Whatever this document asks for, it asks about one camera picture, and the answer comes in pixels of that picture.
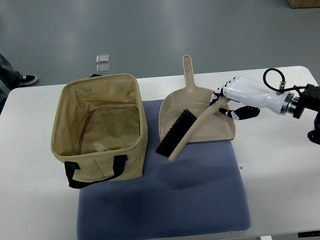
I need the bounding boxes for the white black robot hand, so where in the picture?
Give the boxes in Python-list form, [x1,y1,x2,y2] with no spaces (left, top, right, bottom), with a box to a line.
[210,76,295,120]

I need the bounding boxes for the beige hand broom black bristles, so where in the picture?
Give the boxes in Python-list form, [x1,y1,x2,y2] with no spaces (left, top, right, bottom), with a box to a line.
[155,97,235,162]

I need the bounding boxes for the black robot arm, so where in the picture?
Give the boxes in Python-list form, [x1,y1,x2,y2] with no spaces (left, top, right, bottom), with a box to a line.
[262,68,320,144]

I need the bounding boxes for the beige plastic dustpan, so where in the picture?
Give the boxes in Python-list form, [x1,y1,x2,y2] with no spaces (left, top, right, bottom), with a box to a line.
[158,55,236,144]

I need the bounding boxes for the cardboard box corner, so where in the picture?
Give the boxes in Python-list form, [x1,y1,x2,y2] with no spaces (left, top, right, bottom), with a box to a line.
[287,0,320,9]

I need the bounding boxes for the blue grey quilted mat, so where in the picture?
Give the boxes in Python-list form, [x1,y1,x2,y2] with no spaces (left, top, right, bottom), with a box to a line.
[77,100,251,240]

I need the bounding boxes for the clear plastic floor plate upper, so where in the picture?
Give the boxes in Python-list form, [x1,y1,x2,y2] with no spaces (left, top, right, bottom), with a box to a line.
[96,54,110,63]

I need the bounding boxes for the black table control panel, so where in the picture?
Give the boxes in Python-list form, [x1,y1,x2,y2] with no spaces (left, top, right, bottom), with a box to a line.
[297,230,320,238]

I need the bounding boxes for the person leg with sneaker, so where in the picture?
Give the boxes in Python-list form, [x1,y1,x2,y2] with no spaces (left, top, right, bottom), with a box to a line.
[0,54,38,89]

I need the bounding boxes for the yellow fabric bag black handles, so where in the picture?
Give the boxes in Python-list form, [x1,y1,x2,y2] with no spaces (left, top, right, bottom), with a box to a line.
[50,73,148,189]

